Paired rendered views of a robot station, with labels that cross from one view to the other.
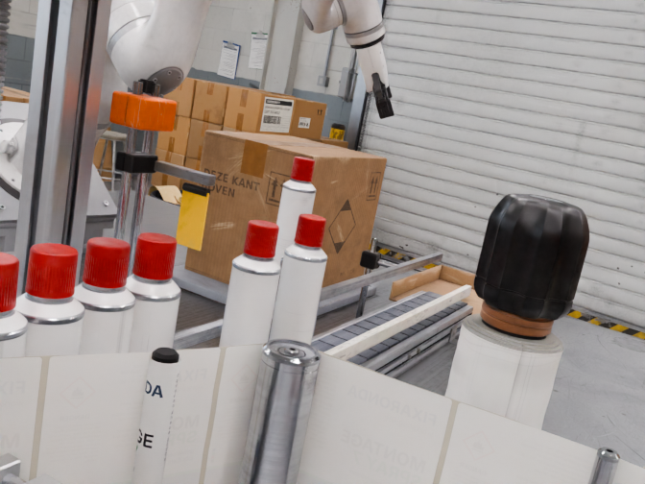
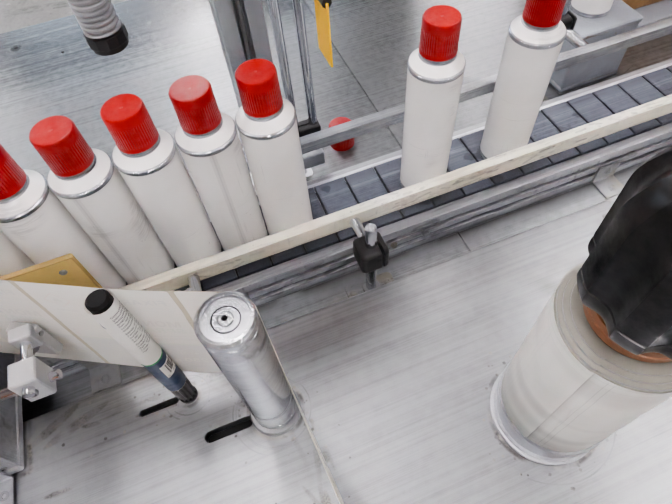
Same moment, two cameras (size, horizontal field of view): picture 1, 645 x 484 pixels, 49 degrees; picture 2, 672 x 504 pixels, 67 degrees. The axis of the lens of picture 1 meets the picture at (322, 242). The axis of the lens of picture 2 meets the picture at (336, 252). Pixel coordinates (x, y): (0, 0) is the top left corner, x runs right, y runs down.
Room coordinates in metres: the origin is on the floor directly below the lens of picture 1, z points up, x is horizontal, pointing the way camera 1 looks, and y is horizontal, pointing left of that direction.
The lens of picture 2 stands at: (0.39, -0.14, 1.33)
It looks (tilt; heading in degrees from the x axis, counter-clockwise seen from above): 57 degrees down; 46
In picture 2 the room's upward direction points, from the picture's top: 6 degrees counter-clockwise
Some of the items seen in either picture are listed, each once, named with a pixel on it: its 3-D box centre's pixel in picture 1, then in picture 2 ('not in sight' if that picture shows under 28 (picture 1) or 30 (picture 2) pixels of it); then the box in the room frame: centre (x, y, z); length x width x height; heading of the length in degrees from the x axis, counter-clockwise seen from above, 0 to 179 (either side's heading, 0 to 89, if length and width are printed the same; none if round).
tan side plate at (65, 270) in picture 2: not in sight; (40, 302); (0.36, 0.22, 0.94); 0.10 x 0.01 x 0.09; 153
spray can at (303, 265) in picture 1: (298, 299); (522, 80); (0.83, 0.02, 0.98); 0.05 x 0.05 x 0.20
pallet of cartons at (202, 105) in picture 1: (251, 172); not in sight; (5.07, 0.59, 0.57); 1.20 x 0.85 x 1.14; 148
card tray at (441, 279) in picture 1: (470, 297); not in sight; (1.53, -0.34, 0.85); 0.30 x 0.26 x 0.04; 153
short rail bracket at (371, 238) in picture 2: not in sight; (372, 260); (0.60, 0.04, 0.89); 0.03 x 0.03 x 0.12; 63
